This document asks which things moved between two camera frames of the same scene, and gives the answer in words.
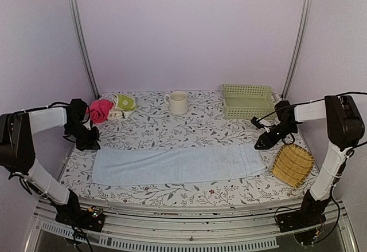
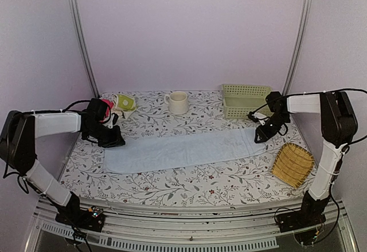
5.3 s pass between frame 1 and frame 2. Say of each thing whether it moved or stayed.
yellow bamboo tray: stayed
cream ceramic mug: stayed
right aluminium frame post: stayed
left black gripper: moved
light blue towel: moved
